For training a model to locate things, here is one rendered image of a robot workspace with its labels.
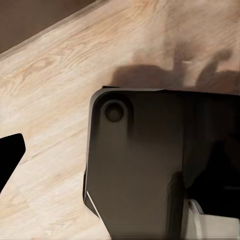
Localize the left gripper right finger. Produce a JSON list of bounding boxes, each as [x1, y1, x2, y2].
[[224, 133, 240, 173]]

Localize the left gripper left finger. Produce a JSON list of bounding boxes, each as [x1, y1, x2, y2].
[[0, 133, 26, 193]]

